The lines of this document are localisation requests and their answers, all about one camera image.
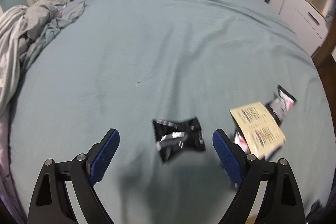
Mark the beige paper packet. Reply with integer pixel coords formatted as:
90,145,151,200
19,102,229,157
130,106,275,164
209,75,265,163
230,102,286,160

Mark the black snack packet back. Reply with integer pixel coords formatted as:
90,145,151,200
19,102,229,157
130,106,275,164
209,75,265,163
152,117,206,164

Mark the pink quilt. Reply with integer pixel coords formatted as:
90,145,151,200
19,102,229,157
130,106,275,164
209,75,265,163
1,106,26,223

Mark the brown wooden chair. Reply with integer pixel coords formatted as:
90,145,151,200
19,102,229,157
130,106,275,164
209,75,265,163
312,23,335,131

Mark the grey crumpled blanket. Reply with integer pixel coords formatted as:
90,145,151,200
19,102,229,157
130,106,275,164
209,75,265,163
1,0,85,112

